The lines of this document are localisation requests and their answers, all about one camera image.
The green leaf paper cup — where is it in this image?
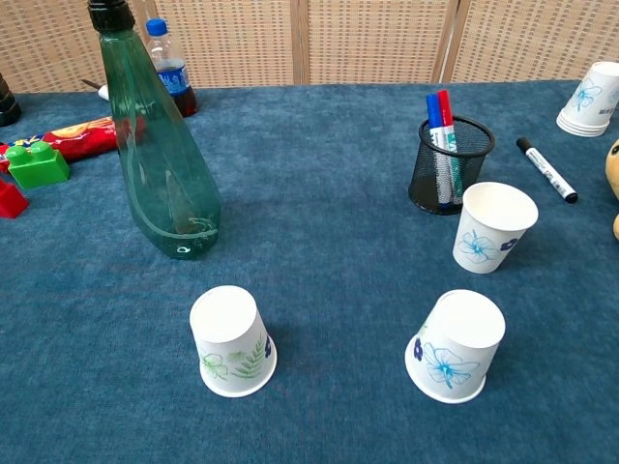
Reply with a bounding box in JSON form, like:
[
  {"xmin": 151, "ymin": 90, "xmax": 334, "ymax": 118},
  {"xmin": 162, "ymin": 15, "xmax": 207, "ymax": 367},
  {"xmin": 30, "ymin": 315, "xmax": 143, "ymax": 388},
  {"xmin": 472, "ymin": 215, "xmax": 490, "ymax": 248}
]
[{"xmin": 189, "ymin": 284, "xmax": 278, "ymax": 398}]

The red marker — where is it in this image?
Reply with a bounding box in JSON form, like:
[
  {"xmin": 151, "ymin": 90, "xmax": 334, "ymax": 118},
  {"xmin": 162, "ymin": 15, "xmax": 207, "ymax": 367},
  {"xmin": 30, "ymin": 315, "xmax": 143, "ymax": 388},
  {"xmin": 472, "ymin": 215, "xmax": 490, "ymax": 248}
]
[{"xmin": 437, "ymin": 89, "xmax": 466, "ymax": 205}]

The red toy brick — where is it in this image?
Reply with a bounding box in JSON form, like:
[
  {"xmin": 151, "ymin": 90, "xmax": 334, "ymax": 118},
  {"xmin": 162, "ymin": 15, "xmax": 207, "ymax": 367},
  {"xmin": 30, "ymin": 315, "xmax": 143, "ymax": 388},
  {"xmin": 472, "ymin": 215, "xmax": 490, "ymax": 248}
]
[{"xmin": 0, "ymin": 177, "xmax": 30, "ymax": 220}]

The stack of paper cups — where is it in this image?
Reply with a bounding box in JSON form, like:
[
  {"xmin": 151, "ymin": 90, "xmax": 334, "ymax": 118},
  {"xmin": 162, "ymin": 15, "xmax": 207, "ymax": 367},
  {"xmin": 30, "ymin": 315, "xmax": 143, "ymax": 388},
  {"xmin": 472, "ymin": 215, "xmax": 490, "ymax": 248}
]
[{"xmin": 555, "ymin": 61, "xmax": 619, "ymax": 139}]

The inverted blue flower paper cup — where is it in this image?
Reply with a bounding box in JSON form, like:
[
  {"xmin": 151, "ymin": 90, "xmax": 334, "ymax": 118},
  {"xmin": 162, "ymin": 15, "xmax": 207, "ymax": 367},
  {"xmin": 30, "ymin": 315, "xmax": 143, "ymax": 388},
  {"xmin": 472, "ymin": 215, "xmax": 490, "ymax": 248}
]
[{"xmin": 404, "ymin": 288, "xmax": 507, "ymax": 405}]

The black round object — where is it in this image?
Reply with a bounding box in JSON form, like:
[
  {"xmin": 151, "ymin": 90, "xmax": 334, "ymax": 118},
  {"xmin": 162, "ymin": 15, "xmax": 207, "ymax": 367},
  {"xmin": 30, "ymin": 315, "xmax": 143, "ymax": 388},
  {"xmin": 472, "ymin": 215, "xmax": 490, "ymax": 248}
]
[{"xmin": 0, "ymin": 75, "xmax": 23, "ymax": 128}]

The blue table mat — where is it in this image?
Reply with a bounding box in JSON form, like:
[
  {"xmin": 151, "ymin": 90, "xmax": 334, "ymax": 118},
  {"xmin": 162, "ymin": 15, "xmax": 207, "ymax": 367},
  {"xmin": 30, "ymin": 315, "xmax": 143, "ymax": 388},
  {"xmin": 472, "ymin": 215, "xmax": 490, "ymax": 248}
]
[{"xmin": 0, "ymin": 79, "xmax": 619, "ymax": 464}]

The white pipette tool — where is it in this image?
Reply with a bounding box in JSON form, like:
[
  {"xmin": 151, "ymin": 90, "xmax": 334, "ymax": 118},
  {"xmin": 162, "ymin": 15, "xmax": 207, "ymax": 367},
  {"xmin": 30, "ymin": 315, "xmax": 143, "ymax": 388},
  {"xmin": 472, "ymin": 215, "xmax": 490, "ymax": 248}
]
[{"xmin": 80, "ymin": 79, "xmax": 113, "ymax": 103}]

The yellow plush toy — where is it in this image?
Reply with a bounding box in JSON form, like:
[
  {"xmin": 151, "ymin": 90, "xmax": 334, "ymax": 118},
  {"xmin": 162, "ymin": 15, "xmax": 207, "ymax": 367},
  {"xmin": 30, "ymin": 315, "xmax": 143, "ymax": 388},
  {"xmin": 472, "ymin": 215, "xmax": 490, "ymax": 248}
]
[{"xmin": 605, "ymin": 138, "xmax": 619, "ymax": 241}]

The black marker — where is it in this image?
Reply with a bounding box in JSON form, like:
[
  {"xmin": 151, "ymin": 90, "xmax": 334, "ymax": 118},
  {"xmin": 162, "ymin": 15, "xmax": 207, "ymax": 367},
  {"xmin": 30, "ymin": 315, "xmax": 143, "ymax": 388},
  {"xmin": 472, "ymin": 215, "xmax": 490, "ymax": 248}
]
[{"xmin": 516, "ymin": 137, "xmax": 579, "ymax": 204}]

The green toy brick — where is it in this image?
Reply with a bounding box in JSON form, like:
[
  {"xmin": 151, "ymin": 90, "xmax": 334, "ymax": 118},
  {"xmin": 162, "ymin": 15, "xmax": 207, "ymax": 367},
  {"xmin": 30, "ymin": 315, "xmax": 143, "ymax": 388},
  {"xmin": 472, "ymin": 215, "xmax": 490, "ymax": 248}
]
[{"xmin": 4, "ymin": 143, "xmax": 72, "ymax": 190}]

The blue marker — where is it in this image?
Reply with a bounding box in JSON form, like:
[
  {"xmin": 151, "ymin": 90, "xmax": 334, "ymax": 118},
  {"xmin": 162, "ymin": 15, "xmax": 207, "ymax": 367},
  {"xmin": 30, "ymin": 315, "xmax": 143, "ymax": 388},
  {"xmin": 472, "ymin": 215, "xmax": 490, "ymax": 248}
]
[{"xmin": 425, "ymin": 93, "xmax": 456, "ymax": 213}]

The upright blue flower paper cup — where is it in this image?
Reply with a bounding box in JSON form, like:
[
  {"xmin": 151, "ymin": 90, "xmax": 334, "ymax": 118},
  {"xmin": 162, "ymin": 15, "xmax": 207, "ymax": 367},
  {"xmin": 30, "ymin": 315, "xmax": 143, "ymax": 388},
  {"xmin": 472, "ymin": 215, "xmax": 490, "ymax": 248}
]
[{"xmin": 453, "ymin": 181, "xmax": 540, "ymax": 276}]

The black mesh pen holder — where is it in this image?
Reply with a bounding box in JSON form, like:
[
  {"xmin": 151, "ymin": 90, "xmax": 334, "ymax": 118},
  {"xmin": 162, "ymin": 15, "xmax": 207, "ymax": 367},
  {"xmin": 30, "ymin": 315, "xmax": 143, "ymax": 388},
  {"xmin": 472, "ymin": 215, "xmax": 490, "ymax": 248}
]
[{"xmin": 408, "ymin": 114, "xmax": 497, "ymax": 216}]

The blue cap cola bottle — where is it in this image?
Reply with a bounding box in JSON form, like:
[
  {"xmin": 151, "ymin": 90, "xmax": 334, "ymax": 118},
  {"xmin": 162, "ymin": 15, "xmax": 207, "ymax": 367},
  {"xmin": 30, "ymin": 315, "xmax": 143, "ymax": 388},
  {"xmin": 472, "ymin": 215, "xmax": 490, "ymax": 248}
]
[{"xmin": 145, "ymin": 17, "xmax": 199, "ymax": 119}]

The red biscuit pack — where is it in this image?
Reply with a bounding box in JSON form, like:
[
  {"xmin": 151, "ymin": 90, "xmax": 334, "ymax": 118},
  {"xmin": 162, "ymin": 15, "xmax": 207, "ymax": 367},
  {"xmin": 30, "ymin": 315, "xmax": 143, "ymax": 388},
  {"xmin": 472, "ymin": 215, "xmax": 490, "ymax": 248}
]
[{"xmin": 0, "ymin": 115, "xmax": 146, "ymax": 174}]

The green spray bottle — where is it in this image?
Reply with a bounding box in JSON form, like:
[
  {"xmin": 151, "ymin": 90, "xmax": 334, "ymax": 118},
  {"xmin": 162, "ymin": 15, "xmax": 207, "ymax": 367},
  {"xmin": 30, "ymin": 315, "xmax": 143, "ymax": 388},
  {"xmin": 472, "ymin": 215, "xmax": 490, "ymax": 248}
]
[{"xmin": 86, "ymin": 0, "xmax": 222, "ymax": 261}]

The wicker folding screen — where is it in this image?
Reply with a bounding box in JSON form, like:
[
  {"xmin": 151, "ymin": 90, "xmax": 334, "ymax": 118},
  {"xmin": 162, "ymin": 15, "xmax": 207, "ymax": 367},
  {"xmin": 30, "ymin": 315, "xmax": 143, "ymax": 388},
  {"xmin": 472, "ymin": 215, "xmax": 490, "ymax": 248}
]
[{"xmin": 0, "ymin": 0, "xmax": 619, "ymax": 96}]

